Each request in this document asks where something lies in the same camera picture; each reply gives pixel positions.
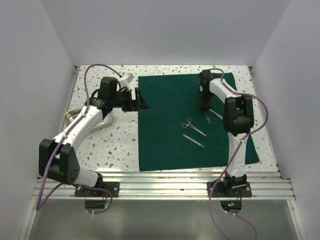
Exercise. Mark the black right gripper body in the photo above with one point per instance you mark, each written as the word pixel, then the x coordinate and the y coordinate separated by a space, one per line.
pixel 204 96

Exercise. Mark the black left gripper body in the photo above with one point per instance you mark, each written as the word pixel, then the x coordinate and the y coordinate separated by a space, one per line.
pixel 123 98

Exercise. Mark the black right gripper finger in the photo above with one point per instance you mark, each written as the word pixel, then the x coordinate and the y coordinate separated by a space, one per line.
pixel 202 108
pixel 211 104

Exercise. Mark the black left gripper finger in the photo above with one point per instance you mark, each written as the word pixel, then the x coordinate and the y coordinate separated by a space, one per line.
pixel 140 103
pixel 129 108

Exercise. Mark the short steel tweezers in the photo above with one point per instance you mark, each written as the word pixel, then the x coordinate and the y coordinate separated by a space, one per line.
pixel 208 119

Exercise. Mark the stainless steel tray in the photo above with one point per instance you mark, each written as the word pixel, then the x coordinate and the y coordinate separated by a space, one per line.
pixel 71 115

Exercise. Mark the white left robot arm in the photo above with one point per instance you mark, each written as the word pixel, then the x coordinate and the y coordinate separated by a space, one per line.
pixel 57 157

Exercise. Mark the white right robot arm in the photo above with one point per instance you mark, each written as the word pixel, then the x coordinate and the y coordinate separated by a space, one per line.
pixel 237 120

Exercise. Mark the dark green surgical cloth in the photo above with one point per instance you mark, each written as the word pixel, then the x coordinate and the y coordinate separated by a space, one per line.
pixel 161 145

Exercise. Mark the flat steel tweezers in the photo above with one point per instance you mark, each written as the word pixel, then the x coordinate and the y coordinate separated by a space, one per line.
pixel 215 113

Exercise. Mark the steel scissor forceps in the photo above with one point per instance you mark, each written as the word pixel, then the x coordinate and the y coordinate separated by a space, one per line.
pixel 188 124

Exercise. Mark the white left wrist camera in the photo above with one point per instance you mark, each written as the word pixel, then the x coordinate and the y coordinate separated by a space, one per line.
pixel 125 80

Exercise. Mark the steel scalpel handle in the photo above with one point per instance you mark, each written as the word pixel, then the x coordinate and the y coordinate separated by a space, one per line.
pixel 193 140

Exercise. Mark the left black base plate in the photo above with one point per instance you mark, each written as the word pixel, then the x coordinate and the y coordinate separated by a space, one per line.
pixel 106 189

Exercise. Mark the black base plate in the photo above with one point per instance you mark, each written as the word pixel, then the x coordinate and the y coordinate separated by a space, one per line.
pixel 221 191
pixel 106 189

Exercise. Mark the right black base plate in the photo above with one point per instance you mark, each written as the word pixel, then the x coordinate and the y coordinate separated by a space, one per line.
pixel 221 191

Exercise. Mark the aluminium rail frame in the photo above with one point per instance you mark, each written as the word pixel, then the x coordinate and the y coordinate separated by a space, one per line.
pixel 113 152

